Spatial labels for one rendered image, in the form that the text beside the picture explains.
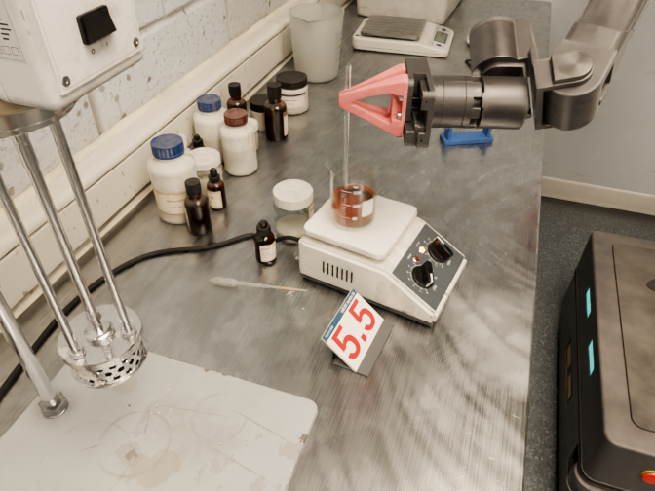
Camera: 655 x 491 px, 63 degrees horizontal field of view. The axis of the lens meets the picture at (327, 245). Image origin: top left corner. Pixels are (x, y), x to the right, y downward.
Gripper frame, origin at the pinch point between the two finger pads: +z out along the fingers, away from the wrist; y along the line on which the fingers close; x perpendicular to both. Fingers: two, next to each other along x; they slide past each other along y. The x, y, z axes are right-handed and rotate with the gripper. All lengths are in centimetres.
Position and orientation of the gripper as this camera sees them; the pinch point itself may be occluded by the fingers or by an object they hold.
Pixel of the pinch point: (346, 99)
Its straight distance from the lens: 62.4
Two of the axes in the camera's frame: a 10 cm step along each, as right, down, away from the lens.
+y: -0.4, 6.4, -7.7
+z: -10.0, -0.3, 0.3
